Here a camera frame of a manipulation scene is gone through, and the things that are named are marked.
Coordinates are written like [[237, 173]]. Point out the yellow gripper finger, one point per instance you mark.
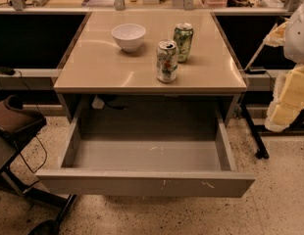
[[275, 37], [288, 99]]

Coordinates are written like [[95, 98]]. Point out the white crushed 7up can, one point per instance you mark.
[[167, 60]]

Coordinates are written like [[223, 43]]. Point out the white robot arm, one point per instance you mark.
[[293, 48]]

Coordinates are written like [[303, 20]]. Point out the green soda can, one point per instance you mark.
[[183, 37]]

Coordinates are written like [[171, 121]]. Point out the open grey top drawer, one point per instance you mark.
[[148, 146]]

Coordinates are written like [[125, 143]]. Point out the white stick with black base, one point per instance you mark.
[[248, 66]]

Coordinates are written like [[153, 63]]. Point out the black table leg stand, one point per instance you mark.
[[261, 152]]

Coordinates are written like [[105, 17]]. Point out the white ceramic bowl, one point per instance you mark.
[[129, 36]]

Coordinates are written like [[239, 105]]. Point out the beige cabinet counter unit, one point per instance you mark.
[[97, 65]]

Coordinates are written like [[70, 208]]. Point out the black power adapter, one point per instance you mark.
[[7, 71]]

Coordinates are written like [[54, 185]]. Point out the dark brown chair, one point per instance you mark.
[[18, 126]]

